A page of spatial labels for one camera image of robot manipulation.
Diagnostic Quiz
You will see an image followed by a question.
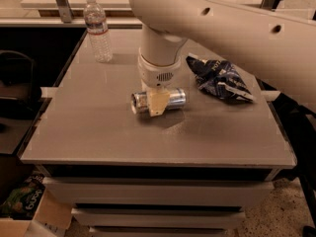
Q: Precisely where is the silver redbull can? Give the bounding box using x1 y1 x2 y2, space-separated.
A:
130 88 187 114

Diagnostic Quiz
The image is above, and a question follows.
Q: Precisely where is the green snack bag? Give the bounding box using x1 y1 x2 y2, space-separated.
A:
0 174 45 220

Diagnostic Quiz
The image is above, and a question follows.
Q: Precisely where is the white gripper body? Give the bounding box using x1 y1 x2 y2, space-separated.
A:
137 50 181 91

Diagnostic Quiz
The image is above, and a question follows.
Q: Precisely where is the clear plastic water bottle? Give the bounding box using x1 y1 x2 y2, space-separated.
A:
83 0 113 62

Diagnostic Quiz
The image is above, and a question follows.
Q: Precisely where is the grey drawer cabinet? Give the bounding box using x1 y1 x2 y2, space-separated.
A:
22 30 295 237

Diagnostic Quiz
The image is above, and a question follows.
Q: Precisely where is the cardboard box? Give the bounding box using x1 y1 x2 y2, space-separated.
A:
0 190 72 237

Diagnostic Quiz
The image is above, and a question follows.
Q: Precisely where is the left metal bracket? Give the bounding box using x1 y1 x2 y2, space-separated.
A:
55 0 73 23

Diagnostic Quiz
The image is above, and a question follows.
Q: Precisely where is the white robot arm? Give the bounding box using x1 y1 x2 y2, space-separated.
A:
129 0 316 116

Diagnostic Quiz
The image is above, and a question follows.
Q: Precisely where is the blue crumpled chip bag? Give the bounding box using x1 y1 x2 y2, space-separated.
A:
186 54 255 102

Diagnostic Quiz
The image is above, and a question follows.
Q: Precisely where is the black chair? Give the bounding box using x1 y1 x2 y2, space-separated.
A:
0 49 41 119

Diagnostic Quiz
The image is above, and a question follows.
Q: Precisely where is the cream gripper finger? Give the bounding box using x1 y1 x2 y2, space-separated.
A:
147 88 170 117

